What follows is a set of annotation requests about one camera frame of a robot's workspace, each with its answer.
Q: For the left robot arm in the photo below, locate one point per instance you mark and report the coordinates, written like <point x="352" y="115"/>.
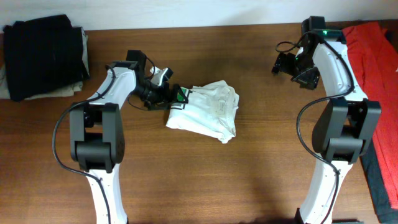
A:
<point x="96" y="129"/>

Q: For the folded beige garment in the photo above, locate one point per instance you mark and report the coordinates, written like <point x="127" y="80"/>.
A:
<point x="66" y="91"/>

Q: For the dark garment under red shirt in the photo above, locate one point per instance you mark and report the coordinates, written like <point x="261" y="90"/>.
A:
<point x="383" y="209"/>

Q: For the white t-shirt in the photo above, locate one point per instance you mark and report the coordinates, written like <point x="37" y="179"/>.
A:
<point x="210" y="111"/>

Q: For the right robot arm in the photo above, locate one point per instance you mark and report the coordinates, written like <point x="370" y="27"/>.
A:
<point x="345" y="128"/>

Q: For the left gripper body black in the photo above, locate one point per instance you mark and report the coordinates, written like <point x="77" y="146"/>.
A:
<point x="152" y="93"/>

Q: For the folded black garment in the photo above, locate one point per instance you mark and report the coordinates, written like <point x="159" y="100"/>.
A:
<point x="43" y="55"/>

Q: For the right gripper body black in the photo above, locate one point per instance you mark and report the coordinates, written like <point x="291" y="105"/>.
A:
<point x="303" y="70"/>

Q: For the red t-shirt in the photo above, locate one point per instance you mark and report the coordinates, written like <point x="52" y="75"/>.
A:
<point x="374" y="62"/>

